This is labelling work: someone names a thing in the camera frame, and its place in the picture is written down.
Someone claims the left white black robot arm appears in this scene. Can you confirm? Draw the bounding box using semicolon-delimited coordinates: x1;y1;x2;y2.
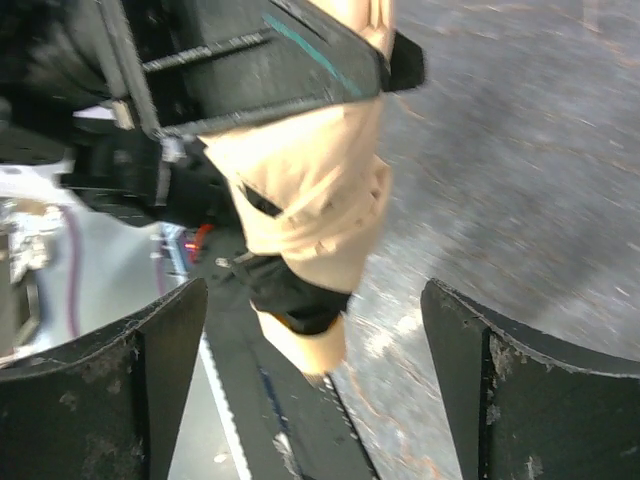
1;1;426;228

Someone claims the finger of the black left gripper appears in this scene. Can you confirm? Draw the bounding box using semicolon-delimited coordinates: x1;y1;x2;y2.
384;30;427;93

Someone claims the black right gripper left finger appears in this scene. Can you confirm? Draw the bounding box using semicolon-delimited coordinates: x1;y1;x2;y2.
1;279;208;480

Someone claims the beige folding umbrella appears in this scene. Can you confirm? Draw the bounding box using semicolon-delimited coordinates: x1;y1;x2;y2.
203;1;395;375

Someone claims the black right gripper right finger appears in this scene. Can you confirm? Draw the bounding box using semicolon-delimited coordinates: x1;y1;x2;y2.
421;279;639;480

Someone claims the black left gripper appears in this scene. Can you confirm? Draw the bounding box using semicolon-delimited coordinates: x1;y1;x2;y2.
97;1;389;138

